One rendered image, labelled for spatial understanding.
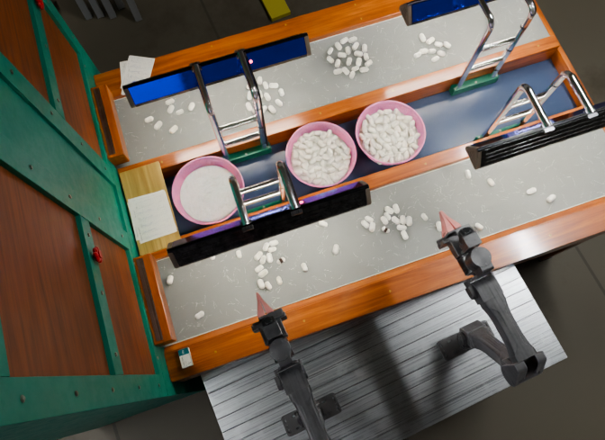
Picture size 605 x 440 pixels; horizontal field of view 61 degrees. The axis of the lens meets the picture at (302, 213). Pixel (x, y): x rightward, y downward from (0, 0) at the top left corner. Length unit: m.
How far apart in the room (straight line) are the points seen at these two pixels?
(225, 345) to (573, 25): 2.71
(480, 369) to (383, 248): 0.53
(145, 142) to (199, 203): 0.33
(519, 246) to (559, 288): 0.91
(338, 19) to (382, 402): 1.49
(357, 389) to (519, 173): 1.00
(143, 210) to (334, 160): 0.73
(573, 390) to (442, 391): 1.03
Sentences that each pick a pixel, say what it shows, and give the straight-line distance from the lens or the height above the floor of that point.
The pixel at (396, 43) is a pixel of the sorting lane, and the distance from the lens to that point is 2.25.
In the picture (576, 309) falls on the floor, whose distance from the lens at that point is 2.90.
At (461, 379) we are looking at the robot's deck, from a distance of 1.97.
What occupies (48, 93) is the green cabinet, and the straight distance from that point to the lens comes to 1.65.
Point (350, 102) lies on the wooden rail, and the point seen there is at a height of 0.76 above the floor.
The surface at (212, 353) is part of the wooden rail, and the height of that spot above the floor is 0.77.
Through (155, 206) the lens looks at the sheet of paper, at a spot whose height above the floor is 0.78.
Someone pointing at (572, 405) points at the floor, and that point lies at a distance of 2.85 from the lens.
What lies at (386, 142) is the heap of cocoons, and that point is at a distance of 2.03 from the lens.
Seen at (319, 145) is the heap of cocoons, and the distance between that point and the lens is 2.01.
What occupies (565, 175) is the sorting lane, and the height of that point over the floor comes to 0.74.
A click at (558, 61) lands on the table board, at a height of 0.71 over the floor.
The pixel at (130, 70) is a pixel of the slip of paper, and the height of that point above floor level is 0.77.
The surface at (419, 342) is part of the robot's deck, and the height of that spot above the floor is 0.67.
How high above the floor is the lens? 2.55
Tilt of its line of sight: 73 degrees down
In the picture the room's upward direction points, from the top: straight up
